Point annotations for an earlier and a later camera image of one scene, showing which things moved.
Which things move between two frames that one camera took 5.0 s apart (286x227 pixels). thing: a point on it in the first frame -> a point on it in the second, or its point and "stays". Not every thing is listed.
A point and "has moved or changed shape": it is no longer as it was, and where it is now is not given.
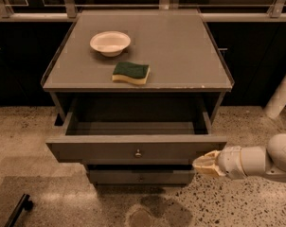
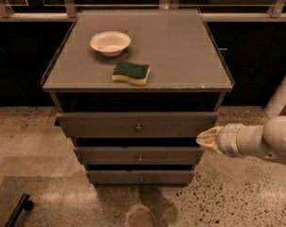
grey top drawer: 134,137 has moved or changed shape
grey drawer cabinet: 137,90 stays
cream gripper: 228,162 -> 228,140
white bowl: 111,43 stays
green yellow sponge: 133,72 stays
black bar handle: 24,203 stays
